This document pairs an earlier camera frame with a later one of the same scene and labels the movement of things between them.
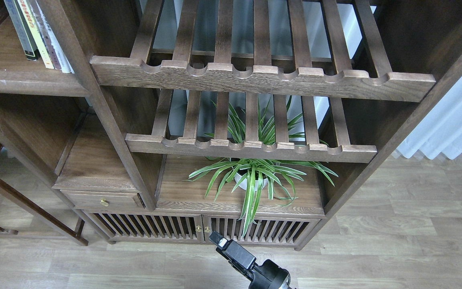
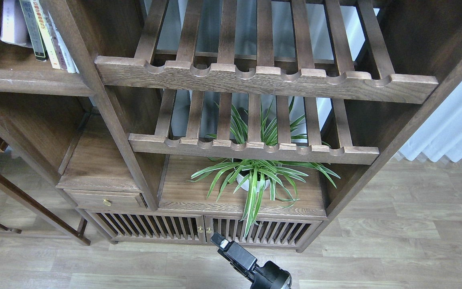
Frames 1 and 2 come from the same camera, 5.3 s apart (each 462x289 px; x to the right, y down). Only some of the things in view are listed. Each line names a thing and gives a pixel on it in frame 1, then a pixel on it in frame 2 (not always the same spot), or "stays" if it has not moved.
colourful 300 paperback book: x=40 y=33 stays
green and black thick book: x=23 y=31 -> x=41 y=53
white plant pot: x=238 y=178 stays
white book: x=63 y=62 -> x=71 y=67
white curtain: x=459 y=122 stays
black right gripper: x=238 y=257 stays
